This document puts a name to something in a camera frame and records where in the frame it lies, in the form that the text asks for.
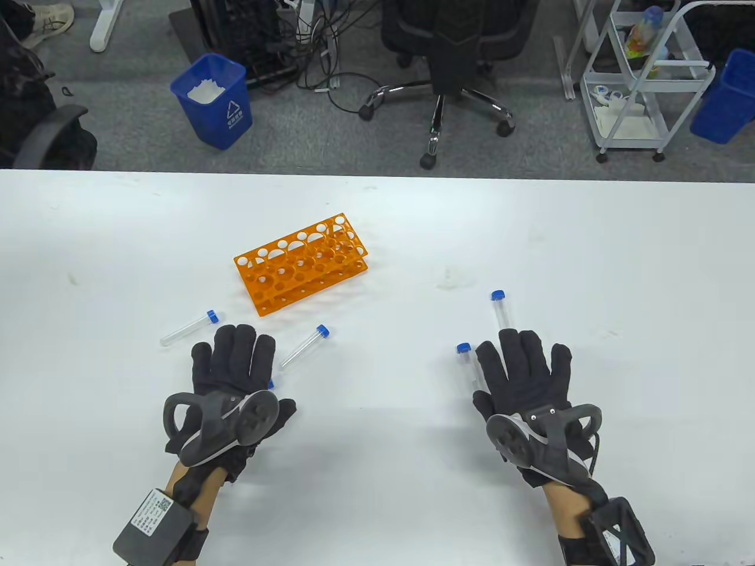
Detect colourful plastic bottle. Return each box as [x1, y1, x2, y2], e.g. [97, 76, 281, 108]
[624, 6, 666, 60]

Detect white wheeled cart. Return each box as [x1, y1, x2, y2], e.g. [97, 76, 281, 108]
[580, 0, 717, 164]

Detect person's right forearm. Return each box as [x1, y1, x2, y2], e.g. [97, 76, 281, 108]
[540, 481, 596, 540]

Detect black lattice wrist mount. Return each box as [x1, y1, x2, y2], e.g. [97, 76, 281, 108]
[581, 497, 656, 566]

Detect white desk foot bar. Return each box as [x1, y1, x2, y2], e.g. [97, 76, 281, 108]
[324, 29, 342, 89]

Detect black computer tower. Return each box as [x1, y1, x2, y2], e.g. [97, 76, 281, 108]
[189, 0, 298, 89]

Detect white power strip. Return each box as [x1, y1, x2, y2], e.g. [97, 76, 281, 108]
[294, 0, 319, 42]

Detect grey and black handheld controller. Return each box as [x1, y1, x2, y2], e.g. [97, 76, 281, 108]
[162, 389, 280, 468]
[485, 403, 603, 487]

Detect white desk leg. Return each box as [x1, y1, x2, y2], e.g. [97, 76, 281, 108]
[90, 0, 123, 52]
[553, 0, 599, 101]

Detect person's right hand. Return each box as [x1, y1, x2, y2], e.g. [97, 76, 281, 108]
[472, 328, 596, 490]

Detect black swivel office chair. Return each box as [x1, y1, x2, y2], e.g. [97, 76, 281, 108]
[358, 0, 540, 172]

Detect orange test tube rack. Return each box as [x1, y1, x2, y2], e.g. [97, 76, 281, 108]
[233, 213, 369, 318]

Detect blue bin with white symbol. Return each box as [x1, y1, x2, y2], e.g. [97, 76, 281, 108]
[170, 53, 254, 151]

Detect black cable bundle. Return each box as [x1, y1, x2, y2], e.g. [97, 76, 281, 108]
[277, 0, 384, 113]

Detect person's left hand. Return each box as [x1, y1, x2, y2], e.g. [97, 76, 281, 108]
[165, 323, 297, 484]

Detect plain blue bin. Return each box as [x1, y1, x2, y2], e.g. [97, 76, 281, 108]
[689, 48, 755, 145]

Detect black labelled wrist box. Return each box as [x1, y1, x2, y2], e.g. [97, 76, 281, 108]
[112, 488, 195, 564]

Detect black armrest chair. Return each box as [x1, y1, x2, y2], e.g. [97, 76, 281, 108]
[0, 12, 98, 170]

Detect white sheet on cart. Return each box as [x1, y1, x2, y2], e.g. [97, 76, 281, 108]
[596, 100, 655, 139]

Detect dark floor board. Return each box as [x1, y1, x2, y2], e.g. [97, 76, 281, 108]
[168, 9, 207, 62]

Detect white crumpled paper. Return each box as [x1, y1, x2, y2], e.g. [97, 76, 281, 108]
[187, 78, 226, 106]

